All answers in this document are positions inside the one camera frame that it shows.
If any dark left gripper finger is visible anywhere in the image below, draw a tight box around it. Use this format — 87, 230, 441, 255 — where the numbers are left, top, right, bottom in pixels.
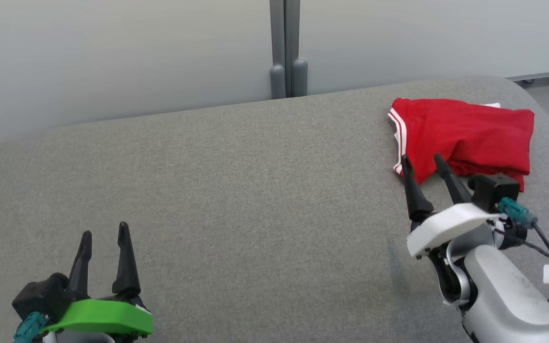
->
68, 230, 93, 301
111, 221, 142, 297

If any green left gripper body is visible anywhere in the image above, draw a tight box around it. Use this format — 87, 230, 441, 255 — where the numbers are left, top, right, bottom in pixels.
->
41, 298, 153, 337

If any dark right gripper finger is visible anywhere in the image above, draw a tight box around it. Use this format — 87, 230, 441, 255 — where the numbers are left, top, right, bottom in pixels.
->
401, 154, 435, 222
433, 153, 473, 206

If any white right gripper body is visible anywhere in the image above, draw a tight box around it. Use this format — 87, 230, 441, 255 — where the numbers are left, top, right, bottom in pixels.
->
406, 203, 502, 260

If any red basketball jersey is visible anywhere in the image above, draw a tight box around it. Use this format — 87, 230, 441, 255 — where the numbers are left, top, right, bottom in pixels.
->
387, 97, 536, 186

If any teal right camera connector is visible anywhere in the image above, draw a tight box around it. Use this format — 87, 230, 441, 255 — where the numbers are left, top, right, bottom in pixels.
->
498, 197, 539, 229

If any teal camera connector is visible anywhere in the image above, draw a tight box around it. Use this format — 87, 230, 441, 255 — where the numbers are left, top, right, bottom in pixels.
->
12, 312, 47, 343
498, 197, 539, 229

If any teal left camera connector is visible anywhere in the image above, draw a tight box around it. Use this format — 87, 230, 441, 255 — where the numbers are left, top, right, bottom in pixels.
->
12, 312, 47, 343

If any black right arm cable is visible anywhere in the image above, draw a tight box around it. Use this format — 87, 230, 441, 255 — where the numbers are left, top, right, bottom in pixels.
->
491, 220, 549, 306

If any grey partition post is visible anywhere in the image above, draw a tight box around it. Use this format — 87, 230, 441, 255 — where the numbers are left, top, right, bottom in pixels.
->
286, 0, 309, 98
269, 0, 287, 100

